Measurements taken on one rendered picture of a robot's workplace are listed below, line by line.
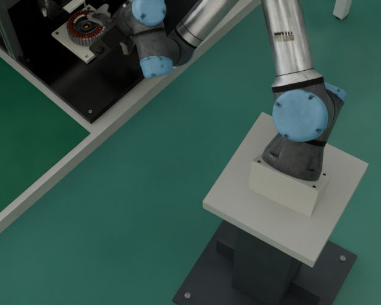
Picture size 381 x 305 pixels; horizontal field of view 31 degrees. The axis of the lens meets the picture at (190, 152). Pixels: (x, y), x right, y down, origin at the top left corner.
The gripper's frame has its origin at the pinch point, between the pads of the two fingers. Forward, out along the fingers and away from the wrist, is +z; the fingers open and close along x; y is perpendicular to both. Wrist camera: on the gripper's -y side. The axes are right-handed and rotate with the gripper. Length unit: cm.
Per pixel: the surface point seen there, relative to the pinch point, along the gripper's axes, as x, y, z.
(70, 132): -10.1, -26.4, -0.1
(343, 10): -72, 101, 62
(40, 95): 1.6, -22.9, 9.2
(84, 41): 3.0, -3.4, 6.4
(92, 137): -15.1, -23.9, -3.1
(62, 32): 8.6, -4.0, 13.7
